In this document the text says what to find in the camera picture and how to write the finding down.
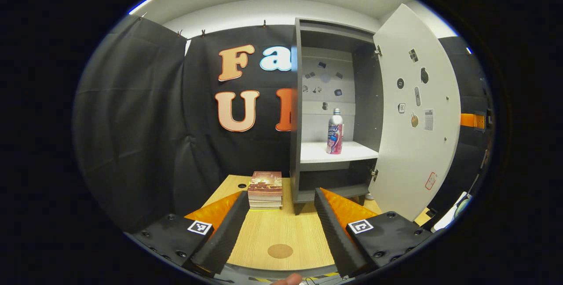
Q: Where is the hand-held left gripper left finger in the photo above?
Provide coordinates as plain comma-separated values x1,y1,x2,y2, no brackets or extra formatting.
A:
124,190,251,277

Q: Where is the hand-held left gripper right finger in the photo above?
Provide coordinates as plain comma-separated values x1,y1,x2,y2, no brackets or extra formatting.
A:
314,187,435,279

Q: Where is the round brown coaster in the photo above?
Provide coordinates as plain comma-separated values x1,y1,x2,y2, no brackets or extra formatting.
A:
267,244,294,259

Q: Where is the white cabinet door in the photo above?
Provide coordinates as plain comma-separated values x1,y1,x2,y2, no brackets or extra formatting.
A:
369,4,461,222

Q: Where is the silver bottle with red label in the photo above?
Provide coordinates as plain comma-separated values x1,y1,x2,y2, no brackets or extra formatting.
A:
326,108,344,155

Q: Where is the tan paperback book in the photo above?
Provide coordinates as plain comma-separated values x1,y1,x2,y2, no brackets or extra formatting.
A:
248,190,283,207

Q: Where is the brown cover book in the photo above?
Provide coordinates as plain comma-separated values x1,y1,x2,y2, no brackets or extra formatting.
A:
249,171,283,191

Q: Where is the black backdrop cloth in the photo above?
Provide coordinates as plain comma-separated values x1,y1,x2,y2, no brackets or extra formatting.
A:
73,15,491,233

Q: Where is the ceiling light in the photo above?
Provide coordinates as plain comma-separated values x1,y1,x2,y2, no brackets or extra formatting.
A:
128,0,156,15

